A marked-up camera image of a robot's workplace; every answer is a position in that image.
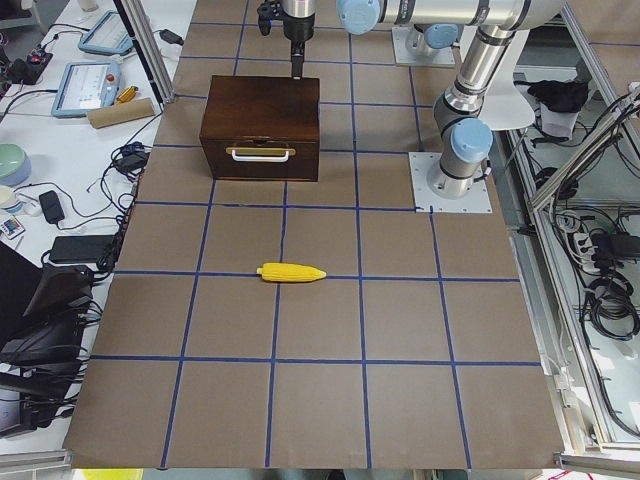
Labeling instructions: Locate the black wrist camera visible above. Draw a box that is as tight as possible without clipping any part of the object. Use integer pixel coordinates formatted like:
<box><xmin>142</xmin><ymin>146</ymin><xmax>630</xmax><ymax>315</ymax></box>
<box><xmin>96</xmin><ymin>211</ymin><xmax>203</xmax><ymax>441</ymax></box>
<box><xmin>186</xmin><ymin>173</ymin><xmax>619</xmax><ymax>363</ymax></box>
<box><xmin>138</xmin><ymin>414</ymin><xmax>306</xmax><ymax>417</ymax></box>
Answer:
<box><xmin>257</xmin><ymin>0</ymin><xmax>284</xmax><ymax>36</ymax></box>

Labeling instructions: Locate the black power adapter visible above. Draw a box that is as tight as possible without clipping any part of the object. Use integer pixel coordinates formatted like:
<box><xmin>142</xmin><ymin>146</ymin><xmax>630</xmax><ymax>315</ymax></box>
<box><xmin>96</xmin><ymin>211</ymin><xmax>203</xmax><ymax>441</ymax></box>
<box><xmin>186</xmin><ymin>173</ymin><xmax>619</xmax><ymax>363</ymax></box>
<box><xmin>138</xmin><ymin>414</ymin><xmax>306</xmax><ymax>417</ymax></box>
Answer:
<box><xmin>49</xmin><ymin>235</ymin><xmax>114</xmax><ymax>264</ymax></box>

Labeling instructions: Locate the aluminium frame post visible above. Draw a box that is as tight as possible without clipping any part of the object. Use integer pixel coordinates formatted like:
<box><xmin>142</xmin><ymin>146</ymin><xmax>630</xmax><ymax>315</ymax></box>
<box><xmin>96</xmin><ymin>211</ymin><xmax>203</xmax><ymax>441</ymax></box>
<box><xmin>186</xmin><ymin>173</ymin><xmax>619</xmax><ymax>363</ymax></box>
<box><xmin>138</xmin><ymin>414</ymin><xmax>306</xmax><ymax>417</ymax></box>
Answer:
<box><xmin>113</xmin><ymin>0</ymin><xmax>175</xmax><ymax>105</ymax></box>

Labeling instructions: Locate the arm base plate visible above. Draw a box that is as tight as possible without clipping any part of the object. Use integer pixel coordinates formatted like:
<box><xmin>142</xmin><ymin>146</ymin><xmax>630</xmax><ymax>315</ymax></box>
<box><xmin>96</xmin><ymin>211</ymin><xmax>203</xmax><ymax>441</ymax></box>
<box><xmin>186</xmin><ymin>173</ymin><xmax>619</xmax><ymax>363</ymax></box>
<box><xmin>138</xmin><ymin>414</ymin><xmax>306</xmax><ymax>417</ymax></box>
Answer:
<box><xmin>408</xmin><ymin>152</ymin><xmax>492</xmax><ymax>214</ymax></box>
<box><xmin>392</xmin><ymin>23</ymin><xmax>459</xmax><ymax>68</ymax></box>

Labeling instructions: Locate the yellow plastic corn cob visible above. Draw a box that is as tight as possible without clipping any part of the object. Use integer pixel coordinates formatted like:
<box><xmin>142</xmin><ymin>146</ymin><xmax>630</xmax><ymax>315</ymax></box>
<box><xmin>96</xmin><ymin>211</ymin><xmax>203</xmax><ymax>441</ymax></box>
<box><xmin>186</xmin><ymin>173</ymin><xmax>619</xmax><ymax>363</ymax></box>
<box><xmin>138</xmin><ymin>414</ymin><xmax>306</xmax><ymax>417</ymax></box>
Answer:
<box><xmin>256</xmin><ymin>262</ymin><xmax>327</xmax><ymax>283</ymax></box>

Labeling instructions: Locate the cardboard tube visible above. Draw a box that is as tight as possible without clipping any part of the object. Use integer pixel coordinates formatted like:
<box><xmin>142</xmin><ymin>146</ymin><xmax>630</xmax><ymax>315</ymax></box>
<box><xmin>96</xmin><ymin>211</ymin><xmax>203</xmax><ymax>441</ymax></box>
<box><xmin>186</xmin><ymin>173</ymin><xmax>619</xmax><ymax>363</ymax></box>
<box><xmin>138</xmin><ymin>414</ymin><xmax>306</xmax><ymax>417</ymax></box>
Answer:
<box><xmin>86</xmin><ymin>98</ymin><xmax>155</xmax><ymax>129</ymax></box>

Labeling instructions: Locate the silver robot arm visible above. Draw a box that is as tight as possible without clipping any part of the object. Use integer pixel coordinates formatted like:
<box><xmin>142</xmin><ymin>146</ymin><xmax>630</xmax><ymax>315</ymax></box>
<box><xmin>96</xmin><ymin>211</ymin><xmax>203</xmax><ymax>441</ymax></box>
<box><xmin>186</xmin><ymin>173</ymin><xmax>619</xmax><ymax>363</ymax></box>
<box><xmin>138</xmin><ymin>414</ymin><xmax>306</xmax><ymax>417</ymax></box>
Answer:
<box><xmin>336</xmin><ymin>1</ymin><xmax>564</xmax><ymax>90</ymax></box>
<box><xmin>427</xmin><ymin>25</ymin><xmax>534</xmax><ymax>200</ymax></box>

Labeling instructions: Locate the green bowl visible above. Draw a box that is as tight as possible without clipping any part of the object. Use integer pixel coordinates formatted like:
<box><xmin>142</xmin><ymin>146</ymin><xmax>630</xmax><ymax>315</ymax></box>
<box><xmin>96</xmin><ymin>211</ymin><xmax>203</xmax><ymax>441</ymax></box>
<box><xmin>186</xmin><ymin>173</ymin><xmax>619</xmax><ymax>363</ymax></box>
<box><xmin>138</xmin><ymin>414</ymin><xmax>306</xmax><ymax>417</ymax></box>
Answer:
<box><xmin>0</xmin><ymin>144</ymin><xmax>31</xmax><ymax>187</ymax></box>

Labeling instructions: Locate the white drawer handle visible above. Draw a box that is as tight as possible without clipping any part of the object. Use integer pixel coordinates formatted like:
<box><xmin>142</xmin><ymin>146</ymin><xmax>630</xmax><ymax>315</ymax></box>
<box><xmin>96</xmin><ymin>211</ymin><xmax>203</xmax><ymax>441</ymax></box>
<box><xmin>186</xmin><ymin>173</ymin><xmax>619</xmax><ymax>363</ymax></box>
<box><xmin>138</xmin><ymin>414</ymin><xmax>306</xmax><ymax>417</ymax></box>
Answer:
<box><xmin>228</xmin><ymin>148</ymin><xmax>291</xmax><ymax>163</ymax></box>

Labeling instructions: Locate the dark wooden drawer box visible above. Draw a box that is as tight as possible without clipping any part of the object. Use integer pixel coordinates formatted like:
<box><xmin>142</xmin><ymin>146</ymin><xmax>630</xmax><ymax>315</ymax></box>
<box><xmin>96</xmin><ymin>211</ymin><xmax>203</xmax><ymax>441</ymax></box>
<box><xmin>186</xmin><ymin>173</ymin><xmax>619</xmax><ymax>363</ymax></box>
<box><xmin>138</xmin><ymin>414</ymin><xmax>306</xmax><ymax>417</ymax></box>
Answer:
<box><xmin>199</xmin><ymin>75</ymin><xmax>320</xmax><ymax>182</ymax></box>

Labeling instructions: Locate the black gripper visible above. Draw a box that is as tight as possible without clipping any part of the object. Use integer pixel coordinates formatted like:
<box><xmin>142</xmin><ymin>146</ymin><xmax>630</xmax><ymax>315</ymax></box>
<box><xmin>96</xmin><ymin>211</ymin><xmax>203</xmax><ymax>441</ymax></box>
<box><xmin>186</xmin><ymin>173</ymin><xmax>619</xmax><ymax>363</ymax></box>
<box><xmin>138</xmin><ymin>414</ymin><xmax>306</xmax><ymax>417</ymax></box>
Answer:
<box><xmin>282</xmin><ymin>0</ymin><xmax>316</xmax><ymax>79</ymax></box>

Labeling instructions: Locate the blue teach pendant near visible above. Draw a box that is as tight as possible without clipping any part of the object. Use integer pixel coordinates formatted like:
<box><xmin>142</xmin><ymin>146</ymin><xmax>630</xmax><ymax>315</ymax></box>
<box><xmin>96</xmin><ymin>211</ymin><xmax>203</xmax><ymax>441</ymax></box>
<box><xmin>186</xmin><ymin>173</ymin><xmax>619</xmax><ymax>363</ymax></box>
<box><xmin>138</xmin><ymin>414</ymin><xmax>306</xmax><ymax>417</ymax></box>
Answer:
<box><xmin>51</xmin><ymin>61</ymin><xmax>121</xmax><ymax>118</ymax></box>

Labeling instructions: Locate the blue teach pendant far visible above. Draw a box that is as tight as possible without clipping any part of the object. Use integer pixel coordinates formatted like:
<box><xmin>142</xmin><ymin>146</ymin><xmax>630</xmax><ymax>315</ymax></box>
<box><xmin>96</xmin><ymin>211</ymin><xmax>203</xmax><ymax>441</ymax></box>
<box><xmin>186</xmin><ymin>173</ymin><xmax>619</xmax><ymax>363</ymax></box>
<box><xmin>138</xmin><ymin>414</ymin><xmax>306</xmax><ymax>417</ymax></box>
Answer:
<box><xmin>78</xmin><ymin>10</ymin><xmax>134</xmax><ymax>56</ymax></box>

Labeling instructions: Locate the blue teach pendant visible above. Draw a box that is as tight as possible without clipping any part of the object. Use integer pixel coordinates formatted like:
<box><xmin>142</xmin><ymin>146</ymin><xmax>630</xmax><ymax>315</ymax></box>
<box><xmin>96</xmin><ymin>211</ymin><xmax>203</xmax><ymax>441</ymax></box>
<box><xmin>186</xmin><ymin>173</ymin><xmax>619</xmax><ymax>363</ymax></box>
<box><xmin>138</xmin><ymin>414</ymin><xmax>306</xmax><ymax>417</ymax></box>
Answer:
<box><xmin>51</xmin><ymin>61</ymin><xmax>121</xmax><ymax>118</ymax></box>
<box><xmin>78</xmin><ymin>10</ymin><xmax>134</xmax><ymax>56</ymax></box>

